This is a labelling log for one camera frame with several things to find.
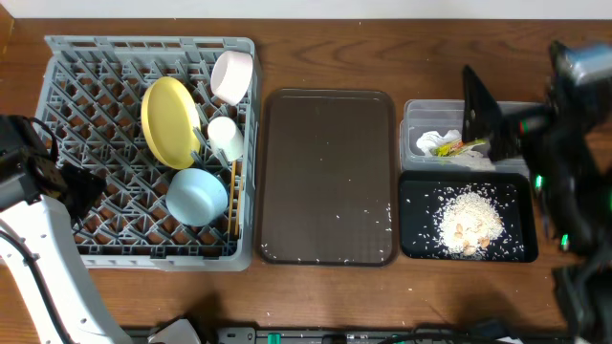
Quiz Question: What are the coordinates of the green snack wrapper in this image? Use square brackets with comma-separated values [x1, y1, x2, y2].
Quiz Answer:
[430, 139, 486, 157]

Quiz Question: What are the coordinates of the white napkin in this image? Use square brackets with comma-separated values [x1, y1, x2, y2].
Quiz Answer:
[416, 129, 495, 171]

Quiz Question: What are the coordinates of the yellow plate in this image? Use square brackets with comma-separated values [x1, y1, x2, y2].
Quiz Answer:
[141, 76, 201, 169]

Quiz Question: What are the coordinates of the light blue bowl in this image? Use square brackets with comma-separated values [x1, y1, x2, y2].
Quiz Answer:
[165, 168, 229, 226]

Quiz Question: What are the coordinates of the cream cup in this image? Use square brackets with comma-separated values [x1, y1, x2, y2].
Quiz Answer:
[207, 117, 244, 162]

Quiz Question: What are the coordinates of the pink bowl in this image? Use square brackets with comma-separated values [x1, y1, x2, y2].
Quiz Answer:
[210, 51, 253, 106]

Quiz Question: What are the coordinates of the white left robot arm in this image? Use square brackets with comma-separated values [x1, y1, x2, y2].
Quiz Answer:
[1, 115, 132, 343]

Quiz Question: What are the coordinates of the clear plastic bin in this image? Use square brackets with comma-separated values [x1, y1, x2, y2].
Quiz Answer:
[399, 99, 530, 177]

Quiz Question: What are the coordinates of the grey plastic dish rack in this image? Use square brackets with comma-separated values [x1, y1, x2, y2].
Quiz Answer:
[36, 35, 262, 271]

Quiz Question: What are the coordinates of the black tray bin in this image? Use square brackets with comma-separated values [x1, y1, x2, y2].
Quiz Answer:
[399, 171, 538, 263]

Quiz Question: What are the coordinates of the spilled rice pile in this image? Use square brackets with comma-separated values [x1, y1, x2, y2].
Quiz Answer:
[433, 185, 506, 260]

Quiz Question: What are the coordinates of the dark brown serving tray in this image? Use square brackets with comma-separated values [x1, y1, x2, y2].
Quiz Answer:
[257, 89, 399, 268]

